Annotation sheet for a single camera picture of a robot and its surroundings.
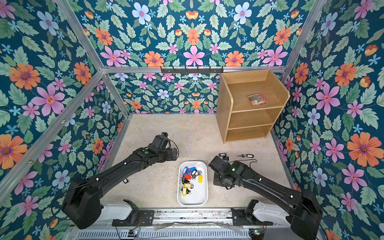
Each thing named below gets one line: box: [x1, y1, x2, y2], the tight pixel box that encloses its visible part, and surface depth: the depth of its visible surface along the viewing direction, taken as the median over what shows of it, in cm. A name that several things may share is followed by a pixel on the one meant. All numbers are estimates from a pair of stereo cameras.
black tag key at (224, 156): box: [218, 153, 229, 161], surface depth 98 cm
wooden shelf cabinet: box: [216, 69, 291, 144], surface depth 90 cm
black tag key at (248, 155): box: [237, 154, 255, 158], surface depth 98 cm
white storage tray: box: [177, 161, 209, 207], surface depth 84 cm
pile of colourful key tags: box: [181, 166, 204, 197], surface depth 88 cm
